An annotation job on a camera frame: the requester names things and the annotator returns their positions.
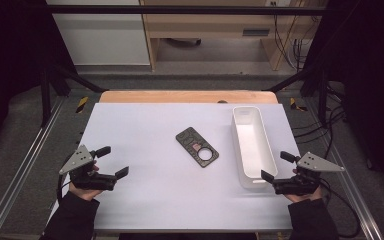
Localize black floor cables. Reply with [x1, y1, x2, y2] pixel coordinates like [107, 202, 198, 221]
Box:
[293, 83, 348, 158]

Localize aluminium rail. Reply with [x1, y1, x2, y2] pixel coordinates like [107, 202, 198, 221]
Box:
[326, 143, 384, 240]
[0, 96, 68, 240]

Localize white table mat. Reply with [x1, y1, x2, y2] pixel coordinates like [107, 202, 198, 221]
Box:
[48, 102, 302, 232]

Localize left hand-held gripper cable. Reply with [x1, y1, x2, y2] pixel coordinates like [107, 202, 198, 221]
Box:
[56, 173, 73, 205]

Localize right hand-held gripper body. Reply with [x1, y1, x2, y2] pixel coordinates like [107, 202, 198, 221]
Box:
[272, 151, 346, 196]

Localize black horizontal frame bar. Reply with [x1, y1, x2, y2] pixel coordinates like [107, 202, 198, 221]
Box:
[23, 4, 335, 16]

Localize white oblong plastic bin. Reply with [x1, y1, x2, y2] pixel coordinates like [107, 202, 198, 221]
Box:
[231, 105, 279, 190]

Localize dark card with hole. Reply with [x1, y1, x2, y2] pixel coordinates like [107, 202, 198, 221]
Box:
[175, 126, 220, 169]

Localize wooden table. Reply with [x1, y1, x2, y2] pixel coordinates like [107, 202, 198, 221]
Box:
[99, 89, 279, 105]

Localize hand-held gripper cable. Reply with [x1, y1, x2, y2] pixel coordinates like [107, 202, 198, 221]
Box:
[319, 178, 362, 240]
[56, 173, 73, 205]

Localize person's right hand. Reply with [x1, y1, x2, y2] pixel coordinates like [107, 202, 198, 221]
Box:
[284, 168, 324, 204]

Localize right hand-held gripper cable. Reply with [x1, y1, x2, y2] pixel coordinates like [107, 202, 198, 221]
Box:
[319, 178, 362, 240]

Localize black frame strut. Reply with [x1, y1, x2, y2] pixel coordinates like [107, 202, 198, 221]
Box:
[263, 65, 332, 125]
[39, 63, 110, 128]

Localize grey desk label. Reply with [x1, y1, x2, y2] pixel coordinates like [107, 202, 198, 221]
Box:
[242, 28, 271, 37]

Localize white cabinet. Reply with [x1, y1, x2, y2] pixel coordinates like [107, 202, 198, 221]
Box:
[45, 0, 151, 66]

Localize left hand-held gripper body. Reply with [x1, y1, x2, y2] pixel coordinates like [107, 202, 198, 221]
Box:
[58, 144, 118, 192]

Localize dark curtain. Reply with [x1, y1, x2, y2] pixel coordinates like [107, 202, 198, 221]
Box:
[304, 0, 384, 201]
[0, 0, 78, 161]

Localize hanging cable bundle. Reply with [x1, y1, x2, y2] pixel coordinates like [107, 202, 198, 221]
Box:
[272, 14, 315, 72]

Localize light wooden desk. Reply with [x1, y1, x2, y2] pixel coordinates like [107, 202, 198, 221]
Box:
[139, 0, 328, 72]

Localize person's left hand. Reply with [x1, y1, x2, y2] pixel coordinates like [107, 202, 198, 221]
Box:
[67, 160, 104, 202]

